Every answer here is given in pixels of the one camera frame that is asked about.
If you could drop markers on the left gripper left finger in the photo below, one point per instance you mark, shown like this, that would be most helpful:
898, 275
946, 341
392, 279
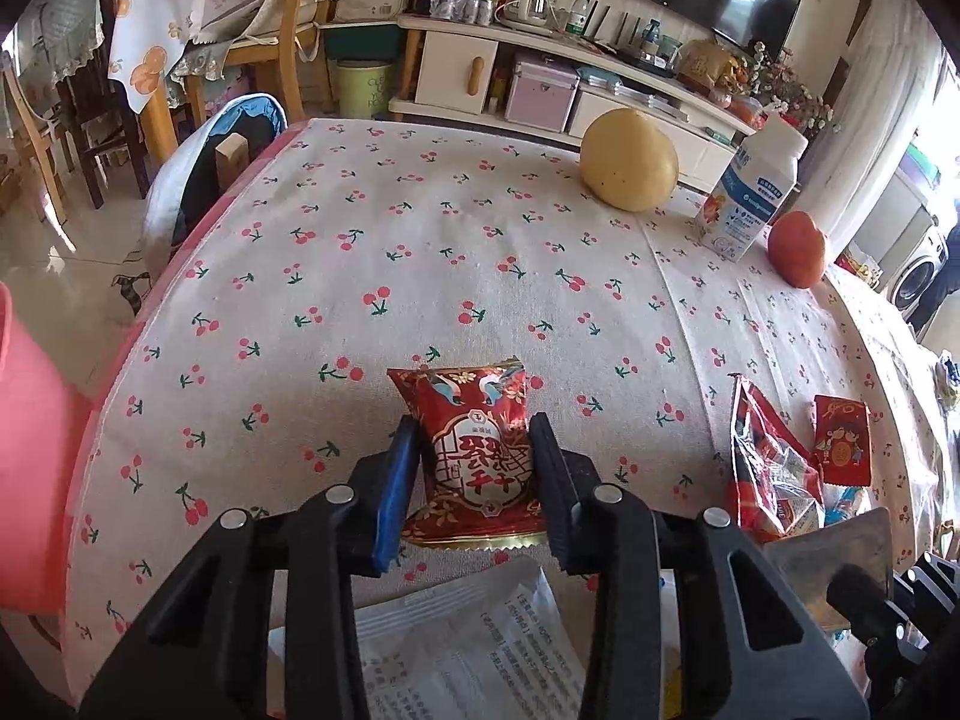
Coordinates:
350, 530

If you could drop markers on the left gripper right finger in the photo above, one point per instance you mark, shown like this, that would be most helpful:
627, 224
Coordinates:
598, 528

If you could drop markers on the red gold snack packet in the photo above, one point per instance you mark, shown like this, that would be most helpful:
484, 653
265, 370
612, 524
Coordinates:
480, 488

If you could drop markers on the green blue snack wrapper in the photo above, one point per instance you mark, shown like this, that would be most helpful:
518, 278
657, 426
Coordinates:
841, 503

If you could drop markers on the white wet wipes packet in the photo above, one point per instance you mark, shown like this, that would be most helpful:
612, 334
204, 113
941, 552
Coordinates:
489, 645

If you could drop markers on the red torn snack wrapper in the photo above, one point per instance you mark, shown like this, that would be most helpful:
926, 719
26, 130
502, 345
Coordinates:
776, 491

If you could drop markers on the red cartoon couple packet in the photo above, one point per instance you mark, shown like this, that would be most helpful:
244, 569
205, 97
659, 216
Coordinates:
843, 444

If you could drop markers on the pink plastic bucket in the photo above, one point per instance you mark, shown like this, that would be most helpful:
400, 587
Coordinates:
41, 424

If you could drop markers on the green trash bin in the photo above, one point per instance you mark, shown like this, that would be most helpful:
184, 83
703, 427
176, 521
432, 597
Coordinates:
364, 88

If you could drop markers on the cherry print tablecloth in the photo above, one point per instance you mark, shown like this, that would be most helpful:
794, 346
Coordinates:
257, 372

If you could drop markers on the red apple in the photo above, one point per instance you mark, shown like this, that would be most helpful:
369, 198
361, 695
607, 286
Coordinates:
796, 249

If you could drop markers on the yellow pear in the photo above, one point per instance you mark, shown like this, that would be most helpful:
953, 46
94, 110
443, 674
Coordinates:
627, 162

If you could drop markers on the white milk bottle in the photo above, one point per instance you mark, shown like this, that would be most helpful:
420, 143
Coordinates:
751, 189

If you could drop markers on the blue white stool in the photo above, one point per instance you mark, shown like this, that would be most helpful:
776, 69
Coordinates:
187, 186

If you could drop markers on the white washing machine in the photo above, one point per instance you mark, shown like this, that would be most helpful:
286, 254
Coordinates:
902, 234

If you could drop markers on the pink storage box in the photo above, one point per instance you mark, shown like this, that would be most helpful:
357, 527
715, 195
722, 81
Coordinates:
542, 92

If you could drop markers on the white tv cabinet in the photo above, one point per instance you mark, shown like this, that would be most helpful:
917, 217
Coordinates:
454, 72

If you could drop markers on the dark wooden chair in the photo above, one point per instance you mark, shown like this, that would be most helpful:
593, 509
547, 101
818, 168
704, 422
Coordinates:
64, 45

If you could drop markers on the light wooden chair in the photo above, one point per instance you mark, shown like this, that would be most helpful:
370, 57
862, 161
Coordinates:
271, 37

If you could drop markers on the dining table orange print cloth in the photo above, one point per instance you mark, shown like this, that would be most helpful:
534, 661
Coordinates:
149, 37

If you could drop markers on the white curtain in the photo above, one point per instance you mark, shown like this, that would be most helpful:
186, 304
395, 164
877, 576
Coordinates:
895, 62

